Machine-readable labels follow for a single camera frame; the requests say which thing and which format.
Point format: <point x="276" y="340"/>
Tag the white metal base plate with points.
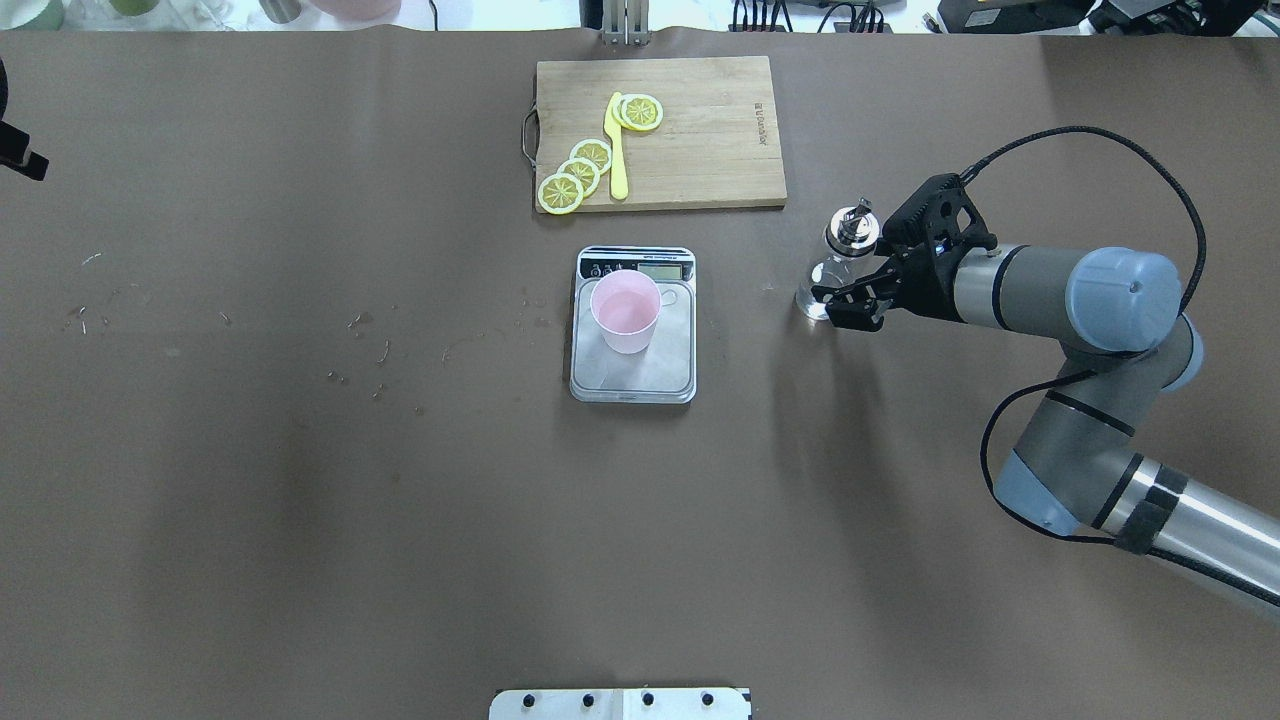
<point x="623" y="703"/>

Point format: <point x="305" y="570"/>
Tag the lemon slice under top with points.
<point x="618" y="106"/>

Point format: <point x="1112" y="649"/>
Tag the glass sauce bottle steel cap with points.
<point x="847" y="249"/>

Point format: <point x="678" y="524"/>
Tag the aluminium frame post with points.
<point x="626" y="23"/>

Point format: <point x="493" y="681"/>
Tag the lemon slice back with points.
<point x="595" y="150"/>

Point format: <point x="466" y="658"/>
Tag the lemon slice middle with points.
<point x="585" y="171"/>

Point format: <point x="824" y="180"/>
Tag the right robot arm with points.
<point x="1116" y="313"/>

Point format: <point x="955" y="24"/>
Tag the silver digital kitchen scale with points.
<point x="662" y="372"/>

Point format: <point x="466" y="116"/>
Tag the bamboo cutting board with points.
<point x="718" y="145"/>

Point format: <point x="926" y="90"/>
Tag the yellow plastic knife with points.
<point x="618" y="179"/>

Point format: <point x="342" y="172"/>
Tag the lemon slice top right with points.
<point x="645" y="111"/>

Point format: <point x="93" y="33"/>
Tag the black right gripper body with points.
<point x="926" y="289"/>

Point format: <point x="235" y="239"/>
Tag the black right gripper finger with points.
<point x="862" y="315"/>
<point x="851" y="282"/>

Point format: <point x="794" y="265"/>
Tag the lemon slice front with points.
<point x="560" y="194"/>

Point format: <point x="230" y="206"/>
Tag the pink plastic cup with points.
<point x="626" y="306"/>

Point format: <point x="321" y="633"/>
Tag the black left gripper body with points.
<point x="14" y="150"/>

